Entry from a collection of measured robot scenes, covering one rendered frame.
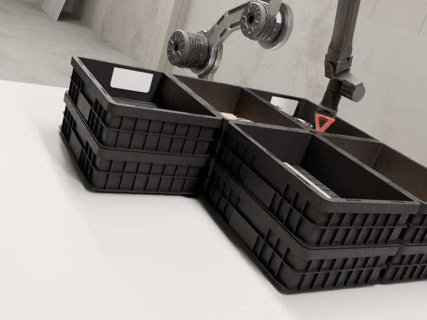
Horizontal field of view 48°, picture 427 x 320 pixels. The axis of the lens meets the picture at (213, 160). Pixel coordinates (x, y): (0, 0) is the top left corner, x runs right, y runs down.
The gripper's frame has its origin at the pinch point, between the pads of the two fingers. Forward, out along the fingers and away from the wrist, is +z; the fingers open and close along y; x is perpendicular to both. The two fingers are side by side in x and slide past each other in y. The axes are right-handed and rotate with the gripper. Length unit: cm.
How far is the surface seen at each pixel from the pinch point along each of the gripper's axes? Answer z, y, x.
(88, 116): 2, -62, 54
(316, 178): 4.2, -37.7, -3.3
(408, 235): 3, -56, -27
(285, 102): -3.5, 10.9, 15.0
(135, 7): 25, 425, 267
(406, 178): -0.1, -20.2, -28.4
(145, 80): -4, -28, 55
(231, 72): 38, 275, 91
